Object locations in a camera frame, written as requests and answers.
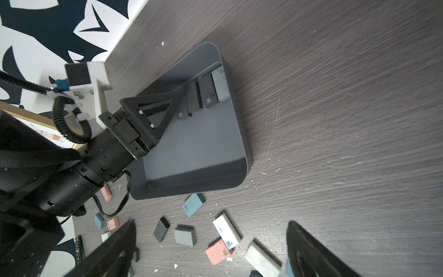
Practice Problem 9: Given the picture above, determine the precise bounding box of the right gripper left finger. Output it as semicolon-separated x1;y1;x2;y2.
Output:
67;219;137;277

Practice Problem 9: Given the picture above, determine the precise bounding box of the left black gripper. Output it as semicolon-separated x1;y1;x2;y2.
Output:
75;91;183;184

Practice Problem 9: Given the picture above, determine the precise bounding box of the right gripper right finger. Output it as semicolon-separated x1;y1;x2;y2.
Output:
286;220;360;277

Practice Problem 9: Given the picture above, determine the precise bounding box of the dark grey storage box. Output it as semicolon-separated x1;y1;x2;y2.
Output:
128;42;252;200

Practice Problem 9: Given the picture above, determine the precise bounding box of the blue eraser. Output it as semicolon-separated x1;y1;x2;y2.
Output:
211;65;230;102

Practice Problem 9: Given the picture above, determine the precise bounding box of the teal eraser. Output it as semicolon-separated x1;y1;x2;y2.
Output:
182;193;205;218

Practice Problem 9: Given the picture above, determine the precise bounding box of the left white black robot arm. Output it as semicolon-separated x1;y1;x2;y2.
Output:
1;91;182;277

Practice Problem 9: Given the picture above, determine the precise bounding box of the pink eraser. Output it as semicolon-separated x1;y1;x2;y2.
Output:
205;238;234;266
100;184;113;203
107;217;120;231

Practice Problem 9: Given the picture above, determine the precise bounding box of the pink eraser upper left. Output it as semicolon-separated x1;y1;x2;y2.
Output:
100;184;113;203

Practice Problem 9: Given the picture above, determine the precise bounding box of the grey eraser middle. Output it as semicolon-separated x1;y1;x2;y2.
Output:
174;226;197;247

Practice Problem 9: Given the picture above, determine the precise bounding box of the pink eraser centre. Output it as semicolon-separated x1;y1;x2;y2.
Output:
205;238;234;266

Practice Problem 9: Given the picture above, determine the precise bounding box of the black remote control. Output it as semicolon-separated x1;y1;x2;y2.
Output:
74;235;85;265

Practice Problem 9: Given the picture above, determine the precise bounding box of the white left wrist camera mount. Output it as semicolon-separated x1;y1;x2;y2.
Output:
47;61;113;126

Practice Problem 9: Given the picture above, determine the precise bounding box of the wooden picture frame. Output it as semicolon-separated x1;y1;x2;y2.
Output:
1;102;82;150

